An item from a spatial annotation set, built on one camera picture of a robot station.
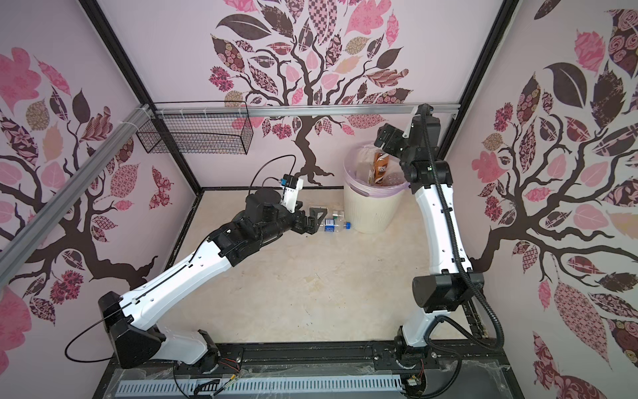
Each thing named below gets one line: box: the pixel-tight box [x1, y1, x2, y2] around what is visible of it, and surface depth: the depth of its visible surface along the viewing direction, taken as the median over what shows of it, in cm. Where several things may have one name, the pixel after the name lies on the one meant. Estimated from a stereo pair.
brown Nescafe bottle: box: [373, 151, 390, 184], surface depth 98 cm
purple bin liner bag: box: [343, 141, 410, 198], surface depth 98 cm
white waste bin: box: [343, 177, 409, 235], surface depth 97 cm
